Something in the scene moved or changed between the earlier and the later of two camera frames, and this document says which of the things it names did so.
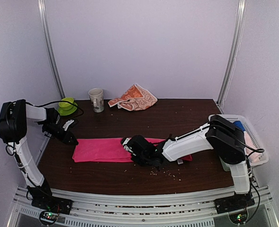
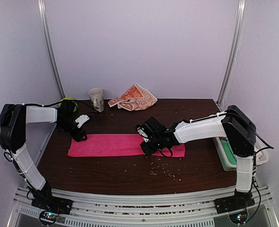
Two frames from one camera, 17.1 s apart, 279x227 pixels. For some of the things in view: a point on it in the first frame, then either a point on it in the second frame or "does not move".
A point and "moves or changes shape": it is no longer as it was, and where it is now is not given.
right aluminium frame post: (235, 48) does not move
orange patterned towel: (135, 98) does not move
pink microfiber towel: (111, 149) moves or changes shape
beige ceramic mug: (96, 97) does not move
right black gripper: (135, 161) → (147, 150)
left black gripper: (67, 136) → (77, 136)
